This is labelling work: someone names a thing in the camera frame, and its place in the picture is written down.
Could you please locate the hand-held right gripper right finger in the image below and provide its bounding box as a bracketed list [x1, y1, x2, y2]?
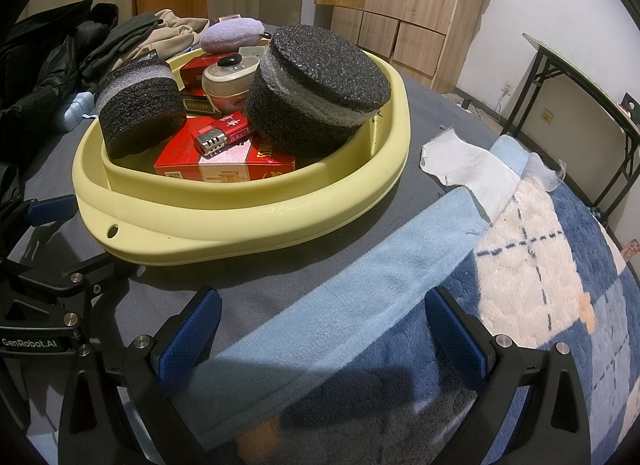
[424, 287, 592, 465]

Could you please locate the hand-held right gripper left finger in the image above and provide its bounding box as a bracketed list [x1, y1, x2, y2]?
[59, 287, 223, 465]

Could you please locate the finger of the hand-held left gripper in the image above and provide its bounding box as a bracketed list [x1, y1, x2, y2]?
[0, 250, 147, 307]
[0, 194, 77, 232]

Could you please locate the yellow plastic basin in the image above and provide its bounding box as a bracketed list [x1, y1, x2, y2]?
[72, 42, 412, 267]

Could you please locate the small dark foam cylinder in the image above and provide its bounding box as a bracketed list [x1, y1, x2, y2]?
[95, 59, 187, 160]

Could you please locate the red and silver carton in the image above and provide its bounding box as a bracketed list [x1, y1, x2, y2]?
[154, 130, 296, 183]

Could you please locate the large dark foam cylinder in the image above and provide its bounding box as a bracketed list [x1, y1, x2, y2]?
[245, 25, 392, 156]

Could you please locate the light blue pill box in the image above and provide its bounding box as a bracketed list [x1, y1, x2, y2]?
[62, 92, 96, 133]

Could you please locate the blue checkered plush blanket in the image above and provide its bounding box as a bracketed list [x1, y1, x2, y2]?
[180, 135, 640, 465]

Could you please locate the grey bed sheet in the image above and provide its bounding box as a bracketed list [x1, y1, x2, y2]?
[10, 70, 506, 361]

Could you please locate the black jacket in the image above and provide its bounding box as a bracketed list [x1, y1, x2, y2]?
[0, 0, 120, 166]

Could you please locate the silver lighter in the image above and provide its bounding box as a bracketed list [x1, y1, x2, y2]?
[192, 129, 228, 158]

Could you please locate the dark grey garment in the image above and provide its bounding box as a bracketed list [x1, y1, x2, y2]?
[82, 14, 163, 80]

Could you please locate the red box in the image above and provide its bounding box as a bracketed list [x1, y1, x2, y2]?
[179, 57, 221, 92]

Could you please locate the round cream jar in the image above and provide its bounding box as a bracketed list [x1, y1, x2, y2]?
[202, 55, 262, 113]

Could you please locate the beige garment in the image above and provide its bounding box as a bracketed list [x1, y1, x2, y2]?
[135, 9, 211, 63]

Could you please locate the purple pouch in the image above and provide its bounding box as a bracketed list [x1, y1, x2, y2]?
[200, 17, 273, 54]

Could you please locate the black folding table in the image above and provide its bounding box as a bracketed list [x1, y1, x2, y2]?
[500, 32, 640, 226]

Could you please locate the light wooden cabinet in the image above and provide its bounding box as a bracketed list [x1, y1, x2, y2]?
[314, 0, 483, 93]

